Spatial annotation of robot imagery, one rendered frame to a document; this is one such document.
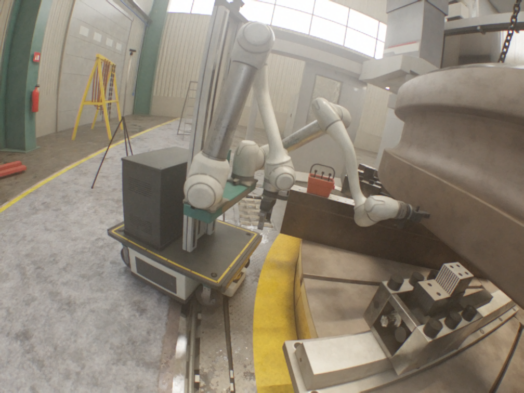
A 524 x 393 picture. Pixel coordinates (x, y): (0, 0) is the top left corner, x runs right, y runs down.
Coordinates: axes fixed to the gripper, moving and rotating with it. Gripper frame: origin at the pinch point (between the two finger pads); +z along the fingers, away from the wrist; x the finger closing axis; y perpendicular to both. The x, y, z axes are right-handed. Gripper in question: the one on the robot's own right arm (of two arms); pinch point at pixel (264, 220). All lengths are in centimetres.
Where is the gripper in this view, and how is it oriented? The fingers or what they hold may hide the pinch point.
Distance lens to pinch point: 125.9
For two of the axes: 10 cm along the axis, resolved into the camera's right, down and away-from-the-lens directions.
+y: -9.3, -2.7, 2.4
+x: -3.1, 2.8, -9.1
